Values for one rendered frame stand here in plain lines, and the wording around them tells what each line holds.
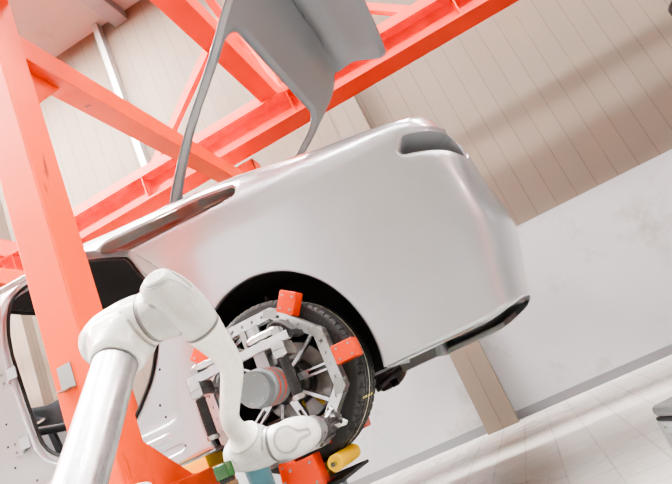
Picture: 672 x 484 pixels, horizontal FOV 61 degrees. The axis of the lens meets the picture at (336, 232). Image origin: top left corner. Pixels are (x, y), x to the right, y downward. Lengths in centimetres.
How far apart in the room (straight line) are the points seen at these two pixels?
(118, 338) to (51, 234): 101
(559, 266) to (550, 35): 235
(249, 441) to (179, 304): 53
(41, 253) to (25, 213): 18
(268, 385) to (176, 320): 74
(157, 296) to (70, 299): 91
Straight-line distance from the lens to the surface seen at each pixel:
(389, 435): 593
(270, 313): 222
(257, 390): 209
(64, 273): 229
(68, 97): 327
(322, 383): 242
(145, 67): 797
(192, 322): 140
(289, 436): 165
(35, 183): 246
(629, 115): 619
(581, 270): 577
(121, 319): 144
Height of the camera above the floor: 63
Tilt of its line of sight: 17 degrees up
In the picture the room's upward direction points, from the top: 25 degrees counter-clockwise
